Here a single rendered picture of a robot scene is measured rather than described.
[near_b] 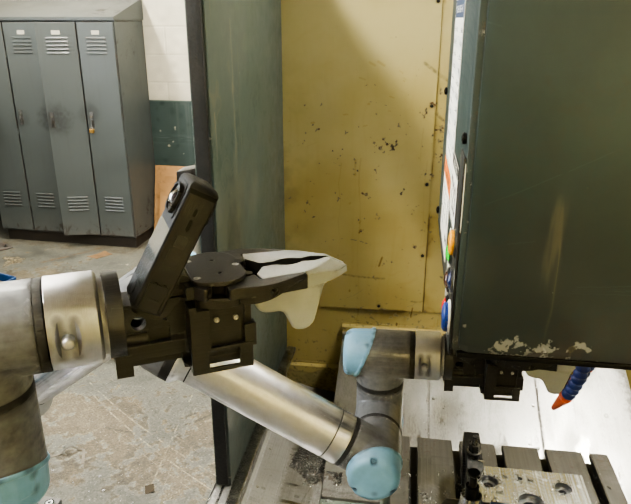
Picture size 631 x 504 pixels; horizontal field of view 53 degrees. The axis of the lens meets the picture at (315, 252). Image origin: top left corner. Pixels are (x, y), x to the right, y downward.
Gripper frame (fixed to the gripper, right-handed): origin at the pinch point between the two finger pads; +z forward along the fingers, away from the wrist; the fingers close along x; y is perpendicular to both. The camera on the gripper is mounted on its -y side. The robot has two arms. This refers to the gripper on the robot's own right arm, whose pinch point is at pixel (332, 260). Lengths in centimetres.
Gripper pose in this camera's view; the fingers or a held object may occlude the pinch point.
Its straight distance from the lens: 57.8
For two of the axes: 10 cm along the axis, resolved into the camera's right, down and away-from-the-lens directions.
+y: -0.1, 9.4, 3.5
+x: 3.6, 3.3, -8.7
